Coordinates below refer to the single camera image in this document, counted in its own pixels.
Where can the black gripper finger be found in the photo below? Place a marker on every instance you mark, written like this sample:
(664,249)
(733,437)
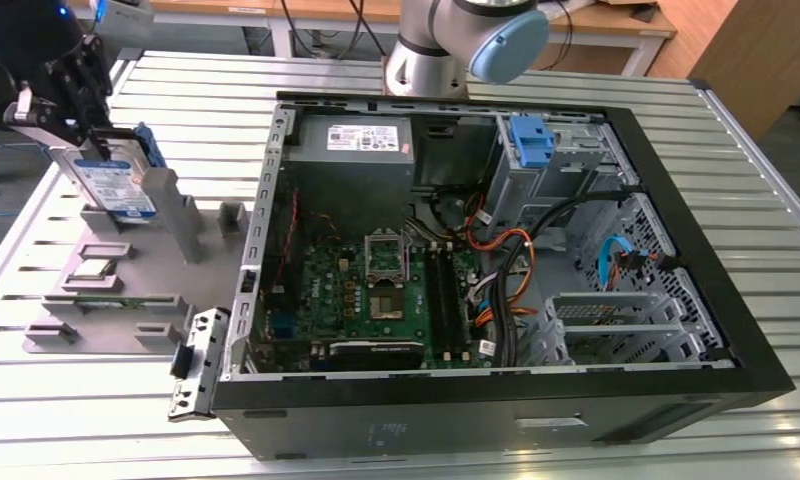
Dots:
(67,85)
(97,85)

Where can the hard disk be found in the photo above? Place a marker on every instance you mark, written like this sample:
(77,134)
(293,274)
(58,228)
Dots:
(117,190)

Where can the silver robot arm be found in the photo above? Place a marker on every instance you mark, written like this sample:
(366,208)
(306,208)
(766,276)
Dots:
(428,70)

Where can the silver disk bay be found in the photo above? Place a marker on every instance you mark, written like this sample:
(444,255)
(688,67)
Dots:
(614,327)

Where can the white framed desk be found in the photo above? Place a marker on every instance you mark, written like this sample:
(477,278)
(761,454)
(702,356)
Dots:
(241,10)

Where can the CPU chip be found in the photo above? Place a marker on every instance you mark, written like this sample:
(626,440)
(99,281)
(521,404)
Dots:
(95,269)

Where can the grey parts rack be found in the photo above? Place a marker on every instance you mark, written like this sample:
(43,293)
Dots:
(154,280)

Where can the grey power supply unit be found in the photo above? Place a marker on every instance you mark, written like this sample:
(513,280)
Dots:
(347,180)

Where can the green RAM stick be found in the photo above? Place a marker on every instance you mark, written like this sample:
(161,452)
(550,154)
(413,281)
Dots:
(114,302)

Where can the CPU socket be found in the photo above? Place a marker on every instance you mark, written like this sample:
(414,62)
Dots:
(387,257)

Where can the green motherboard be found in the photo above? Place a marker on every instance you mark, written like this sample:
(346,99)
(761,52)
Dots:
(334,300)

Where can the blue plastic drive carrier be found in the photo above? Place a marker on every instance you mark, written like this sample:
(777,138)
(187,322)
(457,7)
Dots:
(530,142)

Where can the black RAM slot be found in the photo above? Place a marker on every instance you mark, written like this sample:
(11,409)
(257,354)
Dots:
(458,300)
(440,300)

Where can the black graphics card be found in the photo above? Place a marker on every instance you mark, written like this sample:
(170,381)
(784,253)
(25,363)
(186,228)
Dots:
(374,352)

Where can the silver drive cage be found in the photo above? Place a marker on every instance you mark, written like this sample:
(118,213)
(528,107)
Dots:
(568,170)

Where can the wooden desk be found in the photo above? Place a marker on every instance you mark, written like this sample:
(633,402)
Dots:
(614,27)

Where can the black PC case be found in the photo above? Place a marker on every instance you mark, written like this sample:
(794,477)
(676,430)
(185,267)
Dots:
(441,420)

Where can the wooden cabinet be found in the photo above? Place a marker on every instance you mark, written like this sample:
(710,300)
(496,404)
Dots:
(754,50)

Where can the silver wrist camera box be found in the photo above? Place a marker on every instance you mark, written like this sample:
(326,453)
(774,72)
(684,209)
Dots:
(130,12)

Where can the silver card retention bracket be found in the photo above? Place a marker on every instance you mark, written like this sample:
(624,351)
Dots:
(197,360)

